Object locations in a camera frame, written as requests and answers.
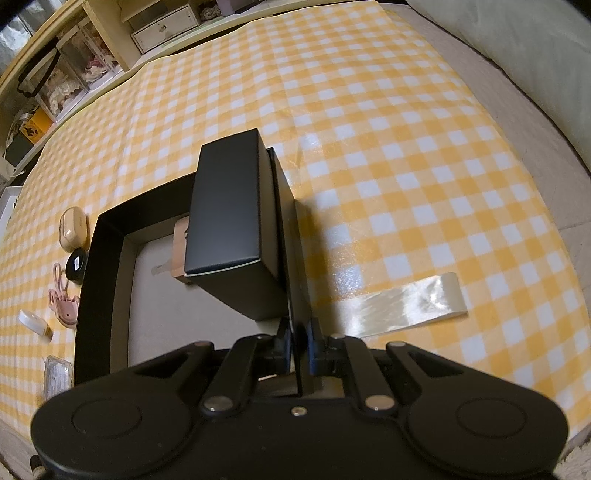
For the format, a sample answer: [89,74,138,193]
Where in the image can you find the small black box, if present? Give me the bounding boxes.
[183,128,316,398]

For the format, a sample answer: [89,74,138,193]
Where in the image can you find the large black tray box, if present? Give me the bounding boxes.
[73,172,219,386]

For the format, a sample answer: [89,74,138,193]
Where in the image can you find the pink eyelash curler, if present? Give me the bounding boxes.
[48,263,79,329]

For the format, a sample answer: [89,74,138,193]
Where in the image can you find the clear plastic packet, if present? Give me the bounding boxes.
[43,356,74,401]

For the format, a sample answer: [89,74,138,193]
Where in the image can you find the yellow checkered mat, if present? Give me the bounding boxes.
[1,2,590,434]

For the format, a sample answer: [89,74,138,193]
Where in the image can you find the round black compact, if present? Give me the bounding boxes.
[65,247,88,285]

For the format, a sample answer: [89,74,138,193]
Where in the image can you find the white tape roll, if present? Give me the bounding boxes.
[18,310,53,343]

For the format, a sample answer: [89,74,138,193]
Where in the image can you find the yellow black package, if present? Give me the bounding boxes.
[19,107,53,144]

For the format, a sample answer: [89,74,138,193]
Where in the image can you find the white drawer box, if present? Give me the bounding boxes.
[131,4,199,54]

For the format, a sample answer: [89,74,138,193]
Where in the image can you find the long wooden shelf unit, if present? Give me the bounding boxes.
[1,1,264,184]

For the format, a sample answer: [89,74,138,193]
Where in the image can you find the grey pillow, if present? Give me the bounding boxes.
[410,1,590,163]

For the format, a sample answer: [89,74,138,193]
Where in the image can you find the silver grey curtain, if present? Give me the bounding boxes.
[1,0,62,70]

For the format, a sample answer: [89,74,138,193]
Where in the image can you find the black bag handle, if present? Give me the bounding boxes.
[17,42,60,99]

